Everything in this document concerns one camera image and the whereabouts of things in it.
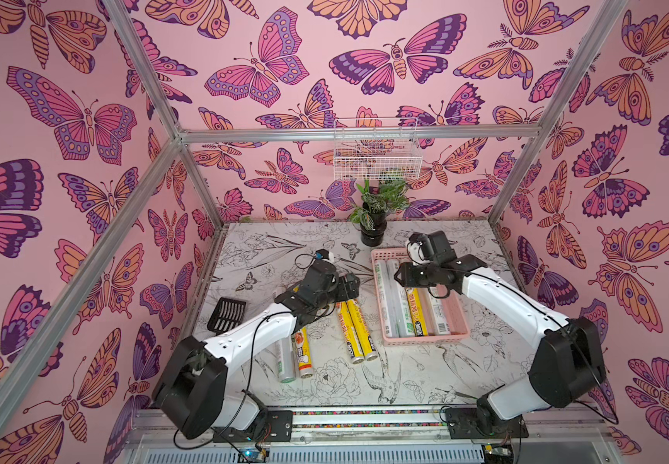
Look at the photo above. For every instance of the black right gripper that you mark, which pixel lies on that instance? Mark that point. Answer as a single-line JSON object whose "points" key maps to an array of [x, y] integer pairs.
{"points": [[407, 275]]}

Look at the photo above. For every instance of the aluminium frame rail base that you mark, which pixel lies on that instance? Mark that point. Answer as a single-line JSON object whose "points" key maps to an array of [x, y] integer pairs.
{"points": [[398, 434]]}

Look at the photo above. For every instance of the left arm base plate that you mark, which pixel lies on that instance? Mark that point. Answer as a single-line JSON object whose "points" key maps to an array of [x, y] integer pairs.
{"points": [[270, 423]]}

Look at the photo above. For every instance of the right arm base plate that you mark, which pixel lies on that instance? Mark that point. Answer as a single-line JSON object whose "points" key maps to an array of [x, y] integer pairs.
{"points": [[470, 422]]}

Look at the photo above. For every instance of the pink plastic basket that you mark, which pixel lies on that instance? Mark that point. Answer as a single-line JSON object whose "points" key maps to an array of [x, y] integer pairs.
{"points": [[457, 320]]}

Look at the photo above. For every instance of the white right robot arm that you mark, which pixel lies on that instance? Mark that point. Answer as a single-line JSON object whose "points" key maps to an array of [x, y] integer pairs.
{"points": [[568, 361]]}

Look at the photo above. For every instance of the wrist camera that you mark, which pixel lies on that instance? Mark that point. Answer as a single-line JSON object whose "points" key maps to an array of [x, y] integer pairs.
{"points": [[325, 255], [430, 248]]}

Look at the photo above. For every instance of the white wire wall basket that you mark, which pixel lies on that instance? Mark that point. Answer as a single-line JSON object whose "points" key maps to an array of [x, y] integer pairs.
{"points": [[376, 153]]}

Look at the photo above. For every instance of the potted green plant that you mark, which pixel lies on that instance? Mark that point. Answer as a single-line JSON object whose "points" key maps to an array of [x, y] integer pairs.
{"points": [[378, 201]]}

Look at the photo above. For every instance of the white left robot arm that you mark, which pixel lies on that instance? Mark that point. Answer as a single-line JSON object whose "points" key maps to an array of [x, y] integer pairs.
{"points": [[192, 391]]}

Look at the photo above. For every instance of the black plastic scraper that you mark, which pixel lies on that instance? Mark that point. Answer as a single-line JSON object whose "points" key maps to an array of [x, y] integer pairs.
{"points": [[228, 314]]}

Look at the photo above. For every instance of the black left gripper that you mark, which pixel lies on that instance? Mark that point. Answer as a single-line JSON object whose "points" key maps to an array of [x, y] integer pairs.
{"points": [[353, 290]]}

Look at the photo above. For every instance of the yellow red wrap roll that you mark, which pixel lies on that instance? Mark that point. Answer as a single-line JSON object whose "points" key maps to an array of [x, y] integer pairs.
{"points": [[303, 354]]}

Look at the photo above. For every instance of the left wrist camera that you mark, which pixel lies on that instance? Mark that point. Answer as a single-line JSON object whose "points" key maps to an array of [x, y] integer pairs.
{"points": [[325, 255]]}

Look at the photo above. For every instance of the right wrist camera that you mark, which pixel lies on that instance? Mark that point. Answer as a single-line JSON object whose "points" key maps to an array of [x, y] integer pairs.
{"points": [[430, 248]]}

